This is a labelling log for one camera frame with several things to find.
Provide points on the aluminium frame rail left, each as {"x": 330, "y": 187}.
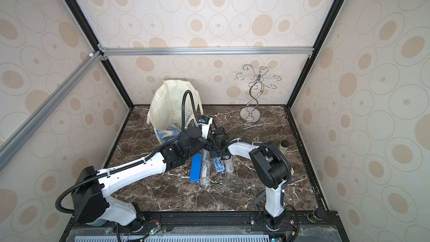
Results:
{"x": 28, "y": 128}

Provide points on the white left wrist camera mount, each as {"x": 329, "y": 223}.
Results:
{"x": 205, "y": 122}

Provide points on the black corner frame post left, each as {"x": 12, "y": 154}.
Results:
{"x": 94, "y": 42}

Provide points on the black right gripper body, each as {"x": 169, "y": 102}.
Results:
{"x": 220, "y": 138}

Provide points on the clear slim case right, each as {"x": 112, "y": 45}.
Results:
{"x": 229, "y": 165}

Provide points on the black corner frame post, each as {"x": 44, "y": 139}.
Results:
{"x": 323, "y": 33}
{"x": 94, "y": 42}

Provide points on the white spatula black handle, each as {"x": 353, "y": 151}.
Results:
{"x": 259, "y": 198}

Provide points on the clear slim case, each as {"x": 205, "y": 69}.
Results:
{"x": 205, "y": 173}
{"x": 229, "y": 165}

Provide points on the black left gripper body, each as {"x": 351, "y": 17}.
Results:
{"x": 192, "y": 151}

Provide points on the clear slim case front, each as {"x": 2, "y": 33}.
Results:
{"x": 205, "y": 173}

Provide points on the chrome jewelry stand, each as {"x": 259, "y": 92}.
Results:
{"x": 257, "y": 85}

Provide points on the aluminium frame rail back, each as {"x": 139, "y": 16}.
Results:
{"x": 209, "y": 51}

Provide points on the Starry Night canvas tote bag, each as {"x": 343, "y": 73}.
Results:
{"x": 167, "y": 113}

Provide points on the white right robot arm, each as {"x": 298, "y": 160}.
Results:
{"x": 271, "y": 165}

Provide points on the black corner frame post right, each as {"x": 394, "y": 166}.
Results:
{"x": 323, "y": 33}

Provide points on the aluminium frame rail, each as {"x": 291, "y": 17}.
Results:
{"x": 28, "y": 128}
{"x": 209, "y": 51}

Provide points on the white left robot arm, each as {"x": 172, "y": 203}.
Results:
{"x": 93, "y": 202}

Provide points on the clear case blue compass front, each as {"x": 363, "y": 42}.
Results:
{"x": 219, "y": 165}

